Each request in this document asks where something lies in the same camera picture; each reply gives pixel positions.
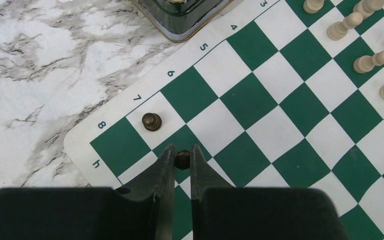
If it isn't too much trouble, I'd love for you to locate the green white chess board mat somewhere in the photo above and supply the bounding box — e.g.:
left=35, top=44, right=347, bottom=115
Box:
left=63, top=0, right=384, bottom=240

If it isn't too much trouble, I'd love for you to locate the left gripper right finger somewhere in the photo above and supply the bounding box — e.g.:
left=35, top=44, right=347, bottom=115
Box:
left=190, top=144, right=348, bottom=240

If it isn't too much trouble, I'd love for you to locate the dark pawn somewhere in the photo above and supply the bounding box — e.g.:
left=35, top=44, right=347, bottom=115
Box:
left=174, top=149, right=191, bottom=171
left=141, top=112, right=162, bottom=132

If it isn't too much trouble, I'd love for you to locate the tin with dark pieces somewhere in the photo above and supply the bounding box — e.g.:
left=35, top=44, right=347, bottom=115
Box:
left=131, top=0, right=231, bottom=43

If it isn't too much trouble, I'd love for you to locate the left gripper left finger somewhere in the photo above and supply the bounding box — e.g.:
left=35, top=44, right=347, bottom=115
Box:
left=0, top=144, right=176, bottom=240

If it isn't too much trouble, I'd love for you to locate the white chess pieces group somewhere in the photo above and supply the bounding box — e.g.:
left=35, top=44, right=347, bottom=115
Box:
left=296, top=0, right=384, bottom=101

